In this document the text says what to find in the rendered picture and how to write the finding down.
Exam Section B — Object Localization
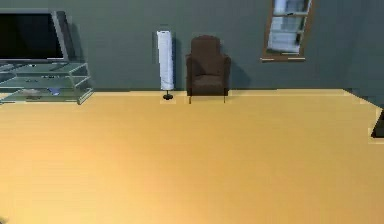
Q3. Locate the brown armchair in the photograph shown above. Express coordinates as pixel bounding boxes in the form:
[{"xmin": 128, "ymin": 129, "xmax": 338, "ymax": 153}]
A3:
[{"xmin": 185, "ymin": 34, "xmax": 232, "ymax": 105}]

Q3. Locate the dark furniture piece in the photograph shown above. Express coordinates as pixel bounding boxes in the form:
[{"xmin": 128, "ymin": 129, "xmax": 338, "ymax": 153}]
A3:
[{"xmin": 370, "ymin": 109, "xmax": 384, "ymax": 139}]

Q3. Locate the blue small object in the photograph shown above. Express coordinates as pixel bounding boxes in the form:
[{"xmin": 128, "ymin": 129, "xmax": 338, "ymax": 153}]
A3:
[{"xmin": 46, "ymin": 86, "xmax": 62, "ymax": 97}]

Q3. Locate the white floor lamp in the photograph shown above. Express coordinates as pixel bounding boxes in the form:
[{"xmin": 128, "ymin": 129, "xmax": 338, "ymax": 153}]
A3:
[{"xmin": 156, "ymin": 29, "xmax": 175, "ymax": 101}]

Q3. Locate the wood framed window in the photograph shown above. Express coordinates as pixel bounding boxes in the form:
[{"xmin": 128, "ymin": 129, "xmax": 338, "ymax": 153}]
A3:
[{"xmin": 260, "ymin": 0, "xmax": 316, "ymax": 63}]

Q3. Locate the grey flat television set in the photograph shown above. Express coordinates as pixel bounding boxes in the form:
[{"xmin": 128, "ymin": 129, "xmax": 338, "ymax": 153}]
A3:
[{"xmin": 0, "ymin": 8, "xmax": 75, "ymax": 65}]

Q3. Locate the glass television stand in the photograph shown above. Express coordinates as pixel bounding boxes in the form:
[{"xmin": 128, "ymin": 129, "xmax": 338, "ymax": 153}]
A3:
[{"xmin": 0, "ymin": 61, "xmax": 95, "ymax": 106}]

